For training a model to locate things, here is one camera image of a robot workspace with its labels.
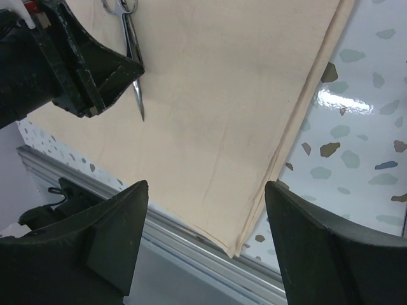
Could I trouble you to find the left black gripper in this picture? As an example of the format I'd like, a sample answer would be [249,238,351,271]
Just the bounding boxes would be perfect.
[35,1,144,118]

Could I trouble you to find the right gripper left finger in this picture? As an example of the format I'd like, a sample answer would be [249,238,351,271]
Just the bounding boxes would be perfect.
[1,180,148,304]

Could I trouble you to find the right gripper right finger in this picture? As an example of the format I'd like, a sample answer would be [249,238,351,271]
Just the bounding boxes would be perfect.
[265,181,406,304]

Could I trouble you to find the steel surgical scissors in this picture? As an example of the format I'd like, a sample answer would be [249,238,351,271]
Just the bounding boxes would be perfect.
[101,0,145,121]

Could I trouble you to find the beige cloth drape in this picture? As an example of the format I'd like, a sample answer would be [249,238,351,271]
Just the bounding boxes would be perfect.
[28,1,354,257]

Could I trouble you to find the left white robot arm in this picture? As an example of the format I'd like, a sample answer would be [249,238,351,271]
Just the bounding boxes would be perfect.
[1,1,144,128]

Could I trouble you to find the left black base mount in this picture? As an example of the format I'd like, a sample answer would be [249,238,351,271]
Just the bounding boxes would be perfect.
[18,178,104,231]

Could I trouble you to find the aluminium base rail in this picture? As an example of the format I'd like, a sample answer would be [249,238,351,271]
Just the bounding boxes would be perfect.
[15,144,287,305]

